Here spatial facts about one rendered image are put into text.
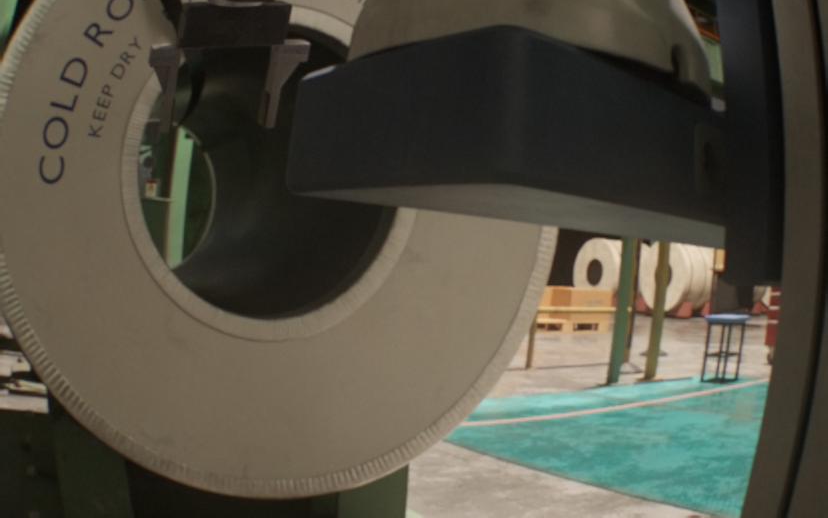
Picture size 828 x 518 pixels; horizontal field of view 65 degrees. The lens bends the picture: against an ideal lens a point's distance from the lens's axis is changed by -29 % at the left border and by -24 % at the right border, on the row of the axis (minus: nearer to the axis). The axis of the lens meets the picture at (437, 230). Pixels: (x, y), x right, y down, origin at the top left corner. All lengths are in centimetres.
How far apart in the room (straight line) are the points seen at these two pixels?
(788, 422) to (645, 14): 21
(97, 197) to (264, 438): 51
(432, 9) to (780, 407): 25
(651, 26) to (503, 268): 126
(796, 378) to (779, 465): 5
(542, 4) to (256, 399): 113
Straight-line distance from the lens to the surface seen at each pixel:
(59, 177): 129
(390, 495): 176
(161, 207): 385
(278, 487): 143
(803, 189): 39
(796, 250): 39
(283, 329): 138
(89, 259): 129
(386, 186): 34
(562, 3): 33
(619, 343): 484
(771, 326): 615
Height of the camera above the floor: 63
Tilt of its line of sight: 2 degrees up
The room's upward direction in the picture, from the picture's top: 4 degrees clockwise
